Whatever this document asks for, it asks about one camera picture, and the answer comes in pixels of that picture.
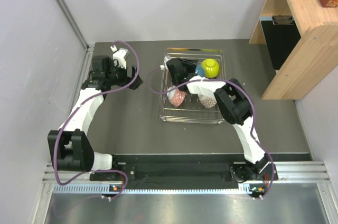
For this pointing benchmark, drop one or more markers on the wooden shelf unit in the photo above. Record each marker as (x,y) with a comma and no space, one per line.
(315,54)

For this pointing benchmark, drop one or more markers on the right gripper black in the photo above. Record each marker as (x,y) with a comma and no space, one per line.
(190,64)

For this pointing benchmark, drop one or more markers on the black clipboard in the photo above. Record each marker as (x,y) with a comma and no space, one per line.
(281,35)

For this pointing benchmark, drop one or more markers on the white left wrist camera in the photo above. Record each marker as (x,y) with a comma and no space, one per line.
(119,57)

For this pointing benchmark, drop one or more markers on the aluminium corner post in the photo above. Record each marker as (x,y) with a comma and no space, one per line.
(71,21)

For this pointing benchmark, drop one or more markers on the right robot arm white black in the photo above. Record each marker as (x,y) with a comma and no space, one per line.
(236,108)

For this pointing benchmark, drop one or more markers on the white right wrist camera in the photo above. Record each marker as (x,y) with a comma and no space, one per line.
(167,64)

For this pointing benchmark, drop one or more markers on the metal wire dish rack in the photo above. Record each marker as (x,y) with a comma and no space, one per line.
(191,110)

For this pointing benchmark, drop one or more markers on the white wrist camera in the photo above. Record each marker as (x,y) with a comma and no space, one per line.
(167,64)
(119,57)

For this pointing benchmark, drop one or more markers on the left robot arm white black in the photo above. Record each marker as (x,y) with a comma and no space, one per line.
(69,146)

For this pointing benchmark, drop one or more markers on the yellow-green bowl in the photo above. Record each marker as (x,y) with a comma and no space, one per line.
(211,68)

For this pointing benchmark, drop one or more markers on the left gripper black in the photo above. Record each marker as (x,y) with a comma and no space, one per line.
(126,79)

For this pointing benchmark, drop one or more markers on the brown lattice patterned bowl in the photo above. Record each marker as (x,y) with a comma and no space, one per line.
(207,102)

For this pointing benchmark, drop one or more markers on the aluminium frame rail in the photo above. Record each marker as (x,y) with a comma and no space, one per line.
(110,185)

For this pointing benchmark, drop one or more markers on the black white patterned bowl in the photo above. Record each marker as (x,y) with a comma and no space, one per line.
(175,96)

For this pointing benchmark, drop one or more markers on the blue bowl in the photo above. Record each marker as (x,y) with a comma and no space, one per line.
(199,70)

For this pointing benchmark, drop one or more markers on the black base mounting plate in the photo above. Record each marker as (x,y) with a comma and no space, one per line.
(179,171)

